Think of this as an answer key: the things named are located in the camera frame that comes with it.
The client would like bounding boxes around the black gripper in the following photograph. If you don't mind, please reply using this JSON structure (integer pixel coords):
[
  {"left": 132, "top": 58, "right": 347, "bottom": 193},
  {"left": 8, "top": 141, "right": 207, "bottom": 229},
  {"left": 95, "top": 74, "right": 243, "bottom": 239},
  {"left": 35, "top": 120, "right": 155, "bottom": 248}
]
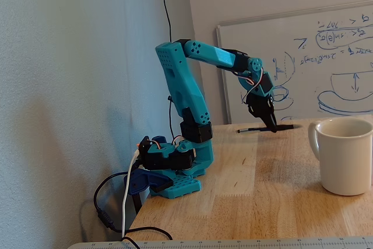
[{"left": 244, "top": 93, "right": 278, "bottom": 133}]

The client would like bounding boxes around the black and blue pen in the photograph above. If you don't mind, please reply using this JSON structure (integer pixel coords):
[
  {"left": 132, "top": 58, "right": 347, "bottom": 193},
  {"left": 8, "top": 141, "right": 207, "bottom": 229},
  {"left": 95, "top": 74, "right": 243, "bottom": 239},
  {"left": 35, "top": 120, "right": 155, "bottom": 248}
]
[{"left": 236, "top": 124, "right": 295, "bottom": 134}]

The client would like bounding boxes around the white ceramic mug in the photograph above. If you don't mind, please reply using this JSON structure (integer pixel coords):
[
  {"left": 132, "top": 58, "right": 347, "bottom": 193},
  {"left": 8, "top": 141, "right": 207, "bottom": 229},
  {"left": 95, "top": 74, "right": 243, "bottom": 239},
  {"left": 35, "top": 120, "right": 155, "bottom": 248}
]
[{"left": 308, "top": 117, "right": 373, "bottom": 197}]

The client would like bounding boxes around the whiteboard with blue writing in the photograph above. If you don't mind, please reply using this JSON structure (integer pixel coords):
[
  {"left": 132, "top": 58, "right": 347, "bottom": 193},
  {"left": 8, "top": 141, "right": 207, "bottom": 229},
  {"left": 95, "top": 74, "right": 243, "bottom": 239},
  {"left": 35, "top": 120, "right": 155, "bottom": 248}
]
[{"left": 216, "top": 0, "right": 373, "bottom": 124}]

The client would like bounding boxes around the grey cutting mat ruler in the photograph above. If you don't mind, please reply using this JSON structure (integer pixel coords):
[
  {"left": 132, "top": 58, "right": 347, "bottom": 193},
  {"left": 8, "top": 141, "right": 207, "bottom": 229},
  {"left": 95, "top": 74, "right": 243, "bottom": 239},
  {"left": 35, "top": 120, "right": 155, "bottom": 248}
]
[{"left": 67, "top": 236, "right": 373, "bottom": 249}]

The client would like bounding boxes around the thin black hanging cable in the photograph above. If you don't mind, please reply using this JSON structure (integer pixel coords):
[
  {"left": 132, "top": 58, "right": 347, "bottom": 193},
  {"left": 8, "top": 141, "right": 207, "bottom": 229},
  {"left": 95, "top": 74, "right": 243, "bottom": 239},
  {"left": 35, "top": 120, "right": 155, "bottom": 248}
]
[{"left": 163, "top": 0, "right": 175, "bottom": 142}]

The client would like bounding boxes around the white usb cable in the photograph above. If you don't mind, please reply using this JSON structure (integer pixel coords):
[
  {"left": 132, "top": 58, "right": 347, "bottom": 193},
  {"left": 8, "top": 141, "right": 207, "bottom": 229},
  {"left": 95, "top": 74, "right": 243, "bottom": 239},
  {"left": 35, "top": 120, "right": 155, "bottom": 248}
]
[{"left": 121, "top": 149, "right": 141, "bottom": 240}]

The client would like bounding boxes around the black power cable with ferrite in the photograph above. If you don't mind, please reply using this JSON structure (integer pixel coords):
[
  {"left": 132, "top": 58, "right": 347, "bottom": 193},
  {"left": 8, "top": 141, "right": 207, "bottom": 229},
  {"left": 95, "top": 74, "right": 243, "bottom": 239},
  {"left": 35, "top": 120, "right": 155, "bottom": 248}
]
[{"left": 93, "top": 171, "right": 173, "bottom": 246}]

